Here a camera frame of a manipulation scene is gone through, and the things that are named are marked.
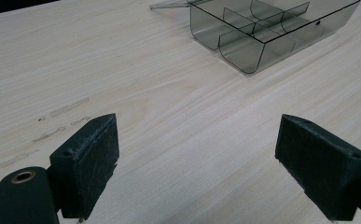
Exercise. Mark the black device with red light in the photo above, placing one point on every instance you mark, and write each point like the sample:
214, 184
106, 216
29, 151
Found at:
10, 5

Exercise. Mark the clear plastic lid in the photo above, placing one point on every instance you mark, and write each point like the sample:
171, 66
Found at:
169, 4

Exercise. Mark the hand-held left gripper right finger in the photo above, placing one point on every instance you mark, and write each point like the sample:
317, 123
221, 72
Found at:
321, 165

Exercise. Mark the clear grey plastic organizer box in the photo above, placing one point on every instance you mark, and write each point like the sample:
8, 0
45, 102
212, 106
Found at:
266, 34

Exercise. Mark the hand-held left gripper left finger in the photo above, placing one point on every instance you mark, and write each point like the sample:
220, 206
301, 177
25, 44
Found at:
86, 169

